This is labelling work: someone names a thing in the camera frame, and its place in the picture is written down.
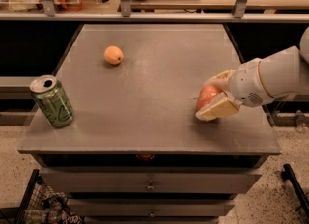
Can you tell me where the metal shelf rail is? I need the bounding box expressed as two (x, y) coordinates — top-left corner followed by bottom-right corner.
(0, 0), (309, 23)

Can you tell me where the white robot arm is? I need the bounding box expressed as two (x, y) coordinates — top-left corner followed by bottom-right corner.
(195, 28), (309, 122)

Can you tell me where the green soda can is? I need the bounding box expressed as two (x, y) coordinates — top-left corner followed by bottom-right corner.
(30, 75), (74, 128)

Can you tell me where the red apple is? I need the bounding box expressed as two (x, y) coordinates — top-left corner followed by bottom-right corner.
(196, 85), (222, 111)

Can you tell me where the black wire basket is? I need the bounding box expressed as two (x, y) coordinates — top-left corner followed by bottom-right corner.
(14, 169), (84, 224)

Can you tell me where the small orange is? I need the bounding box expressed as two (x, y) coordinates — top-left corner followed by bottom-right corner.
(104, 46), (124, 65)

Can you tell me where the grey drawer cabinet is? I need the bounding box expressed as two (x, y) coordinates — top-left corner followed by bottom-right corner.
(19, 24), (280, 224)

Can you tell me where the black metal frame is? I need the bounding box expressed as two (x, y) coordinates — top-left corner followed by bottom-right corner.
(281, 164), (309, 218)

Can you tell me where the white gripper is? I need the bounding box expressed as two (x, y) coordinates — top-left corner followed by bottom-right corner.
(195, 59), (274, 122)

